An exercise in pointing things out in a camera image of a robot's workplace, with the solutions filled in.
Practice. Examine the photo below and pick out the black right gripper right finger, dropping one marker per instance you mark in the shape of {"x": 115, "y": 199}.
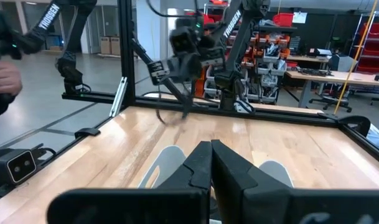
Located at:
{"x": 270, "y": 205}

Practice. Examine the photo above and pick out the person's hand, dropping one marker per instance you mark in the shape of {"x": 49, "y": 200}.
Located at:
{"x": 4, "y": 77}

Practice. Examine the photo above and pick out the large black rubber band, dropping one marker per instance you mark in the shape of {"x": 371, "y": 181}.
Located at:
{"x": 160, "y": 119}

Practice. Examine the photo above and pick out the wooden work table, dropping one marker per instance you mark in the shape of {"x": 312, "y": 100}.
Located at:
{"x": 348, "y": 77}

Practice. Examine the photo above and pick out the red plastic bin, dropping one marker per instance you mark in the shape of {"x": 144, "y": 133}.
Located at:
{"x": 282, "y": 19}

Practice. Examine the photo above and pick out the storage rack with small bins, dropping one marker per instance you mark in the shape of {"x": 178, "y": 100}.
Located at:
{"x": 270, "y": 62}

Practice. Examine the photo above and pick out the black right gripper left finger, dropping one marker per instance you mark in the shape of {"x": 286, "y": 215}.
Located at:
{"x": 130, "y": 207}

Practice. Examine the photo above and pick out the brown cardboard box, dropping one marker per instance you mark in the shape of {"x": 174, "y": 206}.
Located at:
{"x": 115, "y": 46}
{"x": 105, "y": 45}

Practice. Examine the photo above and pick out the black depth camera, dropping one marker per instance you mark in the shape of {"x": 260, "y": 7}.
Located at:
{"x": 19, "y": 166}

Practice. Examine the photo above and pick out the metal shelf with red bins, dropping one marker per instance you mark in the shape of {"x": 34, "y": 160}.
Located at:
{"x": 374, "y": 40}

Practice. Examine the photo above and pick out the silver metal corner bracket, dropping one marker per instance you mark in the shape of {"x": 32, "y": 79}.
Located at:
{"x": 119, "y": 96}

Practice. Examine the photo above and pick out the black office chair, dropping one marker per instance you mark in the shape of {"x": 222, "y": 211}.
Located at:
{"x": 332, "y": 99}

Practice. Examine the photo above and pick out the black corner bracket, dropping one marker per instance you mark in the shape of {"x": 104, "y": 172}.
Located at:
{"x": 354, "y": 121}

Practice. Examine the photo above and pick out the grey plastic bin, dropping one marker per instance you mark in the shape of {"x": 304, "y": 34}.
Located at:
{"x": 167, "y": 161}

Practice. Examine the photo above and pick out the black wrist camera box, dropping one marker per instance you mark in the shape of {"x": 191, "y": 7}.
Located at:
{"x": 183, "y": 40}

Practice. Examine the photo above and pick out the black frame clip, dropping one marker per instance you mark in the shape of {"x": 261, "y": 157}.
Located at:
{"x": 88, "y": 132}

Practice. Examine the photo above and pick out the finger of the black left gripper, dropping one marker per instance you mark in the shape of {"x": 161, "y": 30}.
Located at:
{"x": 182, "y": 96}
{"x": 190, "y": 99}

